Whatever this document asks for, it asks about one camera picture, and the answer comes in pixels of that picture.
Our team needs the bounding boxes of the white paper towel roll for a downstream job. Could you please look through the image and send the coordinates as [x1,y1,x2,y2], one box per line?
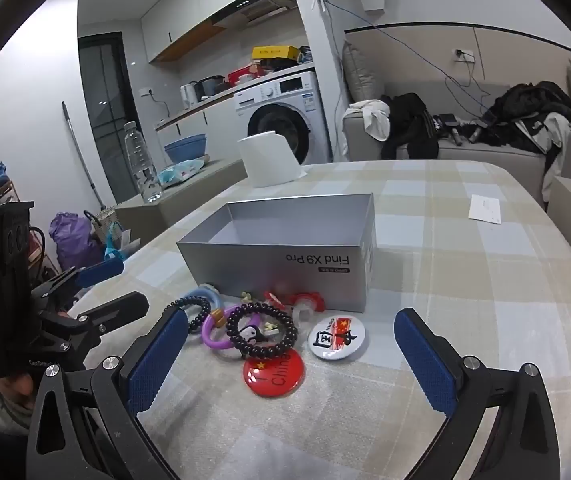
[238,131,309,188]

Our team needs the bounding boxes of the red plastic toy ring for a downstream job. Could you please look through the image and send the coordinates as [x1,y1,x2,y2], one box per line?
[264,290,327,328]

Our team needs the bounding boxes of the kitchen counter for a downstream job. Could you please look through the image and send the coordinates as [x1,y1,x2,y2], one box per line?
[154,60,316,133]

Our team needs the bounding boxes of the grey pillow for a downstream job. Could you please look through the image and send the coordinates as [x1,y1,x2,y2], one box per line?
[341,40,383,106]

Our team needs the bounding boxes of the dark bead bracelet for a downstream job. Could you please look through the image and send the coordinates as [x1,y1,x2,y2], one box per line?
[225,302,299,361]

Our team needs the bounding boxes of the purple ring bracelet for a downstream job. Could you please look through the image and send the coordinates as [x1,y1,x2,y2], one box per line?
[202,309,266,352]

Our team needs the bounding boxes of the black coil hair tie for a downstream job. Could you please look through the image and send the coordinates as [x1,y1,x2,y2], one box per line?
[166,296,212,335]

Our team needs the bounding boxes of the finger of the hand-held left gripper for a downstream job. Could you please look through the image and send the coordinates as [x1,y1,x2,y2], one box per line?
[32,258,125,311]
[78,291,150,333]

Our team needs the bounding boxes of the grey cardboard box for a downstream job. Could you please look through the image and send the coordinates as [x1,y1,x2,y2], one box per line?
[176,192,377,312]

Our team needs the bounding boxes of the white washing machine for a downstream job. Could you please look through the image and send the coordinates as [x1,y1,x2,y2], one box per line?
[234,71,333,166]

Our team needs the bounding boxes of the woven basket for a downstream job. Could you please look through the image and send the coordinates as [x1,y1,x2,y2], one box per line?
[85,207,118,243]

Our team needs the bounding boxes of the grey bench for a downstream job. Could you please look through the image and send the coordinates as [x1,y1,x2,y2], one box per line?
[115,157,246,246]

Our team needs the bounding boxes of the white paper sheet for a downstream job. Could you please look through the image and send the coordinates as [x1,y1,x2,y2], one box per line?
[468,194,503,224]

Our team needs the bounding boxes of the blue basin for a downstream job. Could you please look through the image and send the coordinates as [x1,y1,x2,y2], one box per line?
[164,133,208,166]

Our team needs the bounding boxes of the red round badge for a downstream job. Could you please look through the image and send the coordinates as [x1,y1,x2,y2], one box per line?
[243,351,307,401]

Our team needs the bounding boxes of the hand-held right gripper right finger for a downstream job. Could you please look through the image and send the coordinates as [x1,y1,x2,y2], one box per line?
[394,307,563,480]

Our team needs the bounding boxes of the person's left hand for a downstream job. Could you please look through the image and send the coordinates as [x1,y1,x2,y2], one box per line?
[0,371,38,411]

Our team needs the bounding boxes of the red container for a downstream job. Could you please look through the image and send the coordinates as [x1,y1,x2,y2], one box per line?
[226,66,256,86]

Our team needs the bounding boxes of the mop handle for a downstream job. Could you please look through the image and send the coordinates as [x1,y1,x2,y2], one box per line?
[62,101,107,211]

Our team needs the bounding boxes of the black garment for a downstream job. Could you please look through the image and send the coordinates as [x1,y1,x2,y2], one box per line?
[381,92,440,161]

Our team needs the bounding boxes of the clear water bottle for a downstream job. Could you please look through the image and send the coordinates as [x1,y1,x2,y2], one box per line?
[124,121,163,204]

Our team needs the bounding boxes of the grey sofa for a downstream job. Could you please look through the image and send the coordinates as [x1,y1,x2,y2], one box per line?
[343,80,571,203]

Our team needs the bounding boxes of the purple plastic bag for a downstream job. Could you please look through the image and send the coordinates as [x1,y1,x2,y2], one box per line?
[48,211,102,271]

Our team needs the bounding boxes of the white garment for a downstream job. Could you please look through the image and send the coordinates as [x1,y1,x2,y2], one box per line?
[348,99,391,142]

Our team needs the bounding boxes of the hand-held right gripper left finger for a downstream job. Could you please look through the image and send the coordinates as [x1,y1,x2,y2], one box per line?
[25,307,188,480]

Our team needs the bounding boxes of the white kettle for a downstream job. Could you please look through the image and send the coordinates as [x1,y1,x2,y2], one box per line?
[180,83,201,110]

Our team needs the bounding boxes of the yellow box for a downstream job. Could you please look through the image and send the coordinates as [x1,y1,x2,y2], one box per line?
[251,45,300,61]

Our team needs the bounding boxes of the white and grey jacket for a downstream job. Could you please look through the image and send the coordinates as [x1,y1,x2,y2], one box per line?
[515,112,571,202]

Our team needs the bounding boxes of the range hood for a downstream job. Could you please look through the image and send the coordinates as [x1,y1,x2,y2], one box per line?
[210,0,299,31]

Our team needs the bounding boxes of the light blue ring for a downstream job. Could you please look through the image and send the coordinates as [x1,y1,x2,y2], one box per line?
[184,284,223,313]

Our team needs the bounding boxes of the black jacket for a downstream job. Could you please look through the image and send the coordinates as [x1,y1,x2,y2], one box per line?
[485,81,571,151]

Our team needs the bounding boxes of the white round badge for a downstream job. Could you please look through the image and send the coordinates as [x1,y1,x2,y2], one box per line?
[308,314,362,361]

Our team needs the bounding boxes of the dark glass door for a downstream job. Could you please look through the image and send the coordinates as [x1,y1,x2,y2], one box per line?
[79,32,138,177]

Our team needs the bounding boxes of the checkered tablecloth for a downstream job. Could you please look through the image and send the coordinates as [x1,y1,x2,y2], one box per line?
[42,160,571,480]

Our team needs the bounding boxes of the white wall cabinets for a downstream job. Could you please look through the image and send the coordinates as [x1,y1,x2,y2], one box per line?
[140,0,246,63]

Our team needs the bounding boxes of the wet wipes pack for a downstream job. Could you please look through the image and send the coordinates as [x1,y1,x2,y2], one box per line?
[158,156,210,186]

